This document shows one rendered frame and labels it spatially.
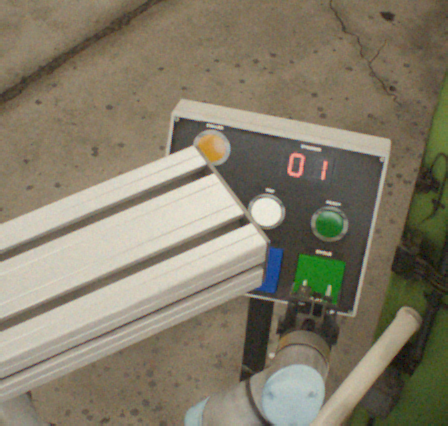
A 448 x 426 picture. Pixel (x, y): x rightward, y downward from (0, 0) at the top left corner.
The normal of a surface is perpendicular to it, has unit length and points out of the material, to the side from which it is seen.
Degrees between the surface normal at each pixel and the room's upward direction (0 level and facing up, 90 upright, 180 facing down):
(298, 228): 60
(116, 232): 0
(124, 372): 0
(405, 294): 90
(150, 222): 0
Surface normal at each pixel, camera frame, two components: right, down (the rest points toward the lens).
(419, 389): -0.60, 0.60
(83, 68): 0.06, -0.63
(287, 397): -0.15, 0.33
